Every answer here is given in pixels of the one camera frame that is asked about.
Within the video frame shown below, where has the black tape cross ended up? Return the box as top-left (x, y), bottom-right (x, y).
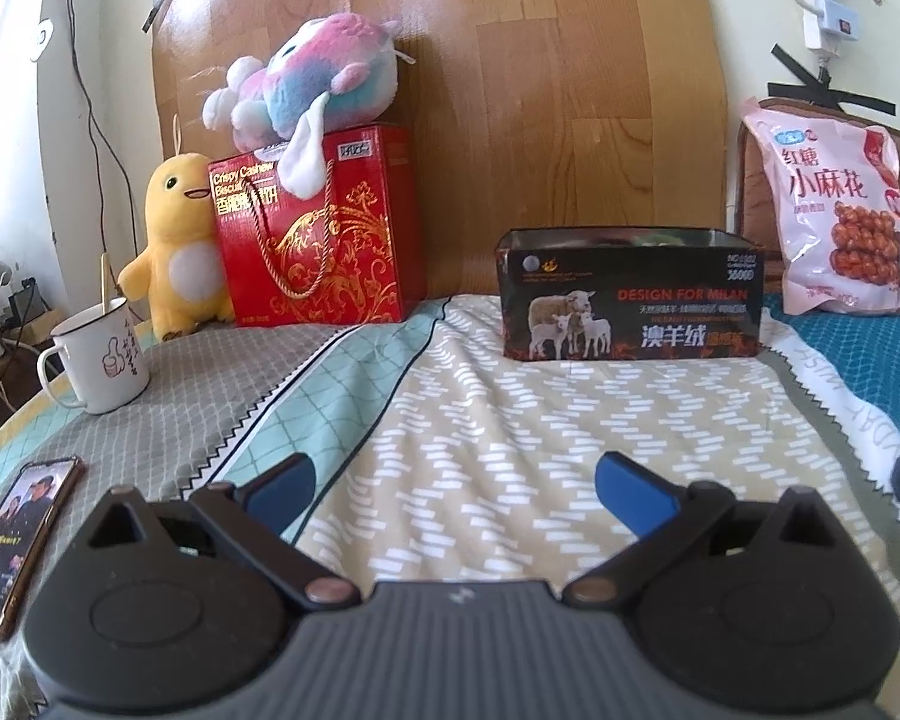
top-left (771, 45), bottom-right (897, 117)

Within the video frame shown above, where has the brown seat cushion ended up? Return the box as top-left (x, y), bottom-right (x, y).
top-left (735, 96), bottom-right (900, 293)

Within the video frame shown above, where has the teal mesh mat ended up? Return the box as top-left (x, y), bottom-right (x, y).
top-left (765, 289), bottom-right (900, 458)

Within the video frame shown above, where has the pastel plush toy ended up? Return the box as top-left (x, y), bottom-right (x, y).
top-left (201, 15), bottom-right (413, 200)

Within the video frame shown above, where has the red gift box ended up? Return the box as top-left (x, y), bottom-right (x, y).
top-left (208, 124), bottom-right (413, 327)

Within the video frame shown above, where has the white enamel mug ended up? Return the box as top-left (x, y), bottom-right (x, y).
top-left (37, 296), bottom-right (151, 415)

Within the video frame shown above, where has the pink snack bag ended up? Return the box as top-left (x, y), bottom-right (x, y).
top-left (742, 106), bottom-right (900, 316)

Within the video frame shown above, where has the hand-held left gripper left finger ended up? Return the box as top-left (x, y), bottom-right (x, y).
top-left (82, 452), bottom-right (362, 610)

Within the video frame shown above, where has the smartphone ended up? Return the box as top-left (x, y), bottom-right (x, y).
top-left (0, 456), bottom-right (87, 642)

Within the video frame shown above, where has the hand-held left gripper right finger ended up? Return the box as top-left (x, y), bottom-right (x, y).
top-left (562, 451), bottom-right (833, 610)

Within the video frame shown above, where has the wooden board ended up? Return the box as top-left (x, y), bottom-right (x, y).
top-left (150, 0), bottom-right (728, 301)

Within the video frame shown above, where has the yellow plush duck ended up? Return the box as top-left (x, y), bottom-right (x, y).
top-left (116, 154), bottom-right (237, 342)

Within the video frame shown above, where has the black cable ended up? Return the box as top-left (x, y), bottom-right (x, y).
top-left (52, 0), bottom-right (140, 275)

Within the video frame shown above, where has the black tin box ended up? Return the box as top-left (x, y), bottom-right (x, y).
top-left (495, 227), bottom-right (764, 361)

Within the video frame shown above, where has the patchwork bed sheet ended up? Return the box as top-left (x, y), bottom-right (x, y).
top-left (0, 292), bottom-right (900, 720)

